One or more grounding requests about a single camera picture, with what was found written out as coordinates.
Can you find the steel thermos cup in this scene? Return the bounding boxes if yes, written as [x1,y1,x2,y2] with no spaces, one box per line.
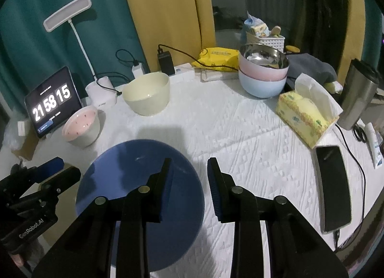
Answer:
[337,58,379,131]

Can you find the white tube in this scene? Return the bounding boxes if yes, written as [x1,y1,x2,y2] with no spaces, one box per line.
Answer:
[364,122,384,170]

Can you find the black phone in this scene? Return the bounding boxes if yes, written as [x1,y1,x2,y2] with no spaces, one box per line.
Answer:
[315,145,352,234]

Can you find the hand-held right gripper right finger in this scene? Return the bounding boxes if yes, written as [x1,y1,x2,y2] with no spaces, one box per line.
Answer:
[207,157,350,278]

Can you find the clear plastic bag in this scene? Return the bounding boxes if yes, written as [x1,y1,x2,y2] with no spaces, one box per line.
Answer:
[0,107,30,149]

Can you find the light blue bowl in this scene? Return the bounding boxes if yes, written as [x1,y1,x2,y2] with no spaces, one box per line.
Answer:
[239,71,288,99]

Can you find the pink steel-lined bowl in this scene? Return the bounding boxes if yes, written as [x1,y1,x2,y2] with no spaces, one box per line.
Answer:
[238,44,290,82]

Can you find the blue snack packet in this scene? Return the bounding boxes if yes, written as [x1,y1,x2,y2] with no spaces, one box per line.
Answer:
[243,11,269,38]

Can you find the white desk lamp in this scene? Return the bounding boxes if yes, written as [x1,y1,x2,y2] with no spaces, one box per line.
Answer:
[43,0,118,107]

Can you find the clear plastic packet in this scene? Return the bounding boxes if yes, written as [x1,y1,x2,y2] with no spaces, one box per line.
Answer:
[200,69,240,82]

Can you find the white quilted table cover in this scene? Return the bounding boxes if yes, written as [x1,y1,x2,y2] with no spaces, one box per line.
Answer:
[0,66,381,278]

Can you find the white paper tag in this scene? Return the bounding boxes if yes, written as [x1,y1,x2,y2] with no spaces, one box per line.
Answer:
[17,120,30,137]

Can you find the teal curtain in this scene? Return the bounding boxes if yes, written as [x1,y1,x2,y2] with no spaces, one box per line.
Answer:
[0,0,150,122]
[364,0,384,71]

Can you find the black phone cable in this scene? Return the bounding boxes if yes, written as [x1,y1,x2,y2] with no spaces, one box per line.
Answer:
[333,123,368,250]

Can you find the black adapter cable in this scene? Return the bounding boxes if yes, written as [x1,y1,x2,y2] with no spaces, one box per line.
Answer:
[157,44,240,73]

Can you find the yellow packet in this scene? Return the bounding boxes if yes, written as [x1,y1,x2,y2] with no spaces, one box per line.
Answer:
[192,48,240,72]

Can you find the white slotted basket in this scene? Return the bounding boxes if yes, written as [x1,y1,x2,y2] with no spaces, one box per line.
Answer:
[246,32,285,53]

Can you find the tablet with clock display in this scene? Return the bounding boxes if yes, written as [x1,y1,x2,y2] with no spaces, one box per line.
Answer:
[24,66,83,139]

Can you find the black charger cable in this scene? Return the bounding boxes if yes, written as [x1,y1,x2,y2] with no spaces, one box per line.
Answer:
[115,49,141,67]

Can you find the yellow curtain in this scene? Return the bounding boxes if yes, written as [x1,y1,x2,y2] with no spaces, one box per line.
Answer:
[117,0,216,70]
[339,0,366,71]

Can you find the black power adapter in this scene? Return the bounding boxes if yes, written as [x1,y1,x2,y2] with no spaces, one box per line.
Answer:
[157,50,175,75]

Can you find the grey cloth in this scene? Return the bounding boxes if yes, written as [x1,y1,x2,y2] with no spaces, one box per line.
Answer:
[283,53,338,89]

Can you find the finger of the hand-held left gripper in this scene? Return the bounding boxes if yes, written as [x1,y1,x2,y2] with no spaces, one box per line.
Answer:
[40,166,81,199]
[27,158,65,178]

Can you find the cream bowl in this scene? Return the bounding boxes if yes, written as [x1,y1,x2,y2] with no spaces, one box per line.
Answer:
[122,72,170,116]

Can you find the brown cardboard box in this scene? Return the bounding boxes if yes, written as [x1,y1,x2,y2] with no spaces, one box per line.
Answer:
[12,137,39,161]

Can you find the pink dotted bowl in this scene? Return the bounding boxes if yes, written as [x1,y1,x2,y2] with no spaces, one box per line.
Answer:
[62,106,101,148]

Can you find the dark blue plate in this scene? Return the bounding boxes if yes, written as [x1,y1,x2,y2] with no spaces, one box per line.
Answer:
[76,139,206,272]

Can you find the black lamp cable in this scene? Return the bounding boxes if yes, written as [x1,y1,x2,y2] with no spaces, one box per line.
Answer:
[94,72,132,97]

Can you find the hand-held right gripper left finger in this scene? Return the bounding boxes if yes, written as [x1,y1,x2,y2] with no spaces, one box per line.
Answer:
[31,158,174,278]

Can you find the black scissors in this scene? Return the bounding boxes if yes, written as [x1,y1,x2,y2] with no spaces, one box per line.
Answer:
[352,122,368,143]

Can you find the yellow tissue box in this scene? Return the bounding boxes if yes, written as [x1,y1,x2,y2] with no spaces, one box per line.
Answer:
[275,73,344,149]

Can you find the white box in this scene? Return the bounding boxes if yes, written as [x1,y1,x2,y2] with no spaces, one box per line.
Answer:
[174,62,195,83]

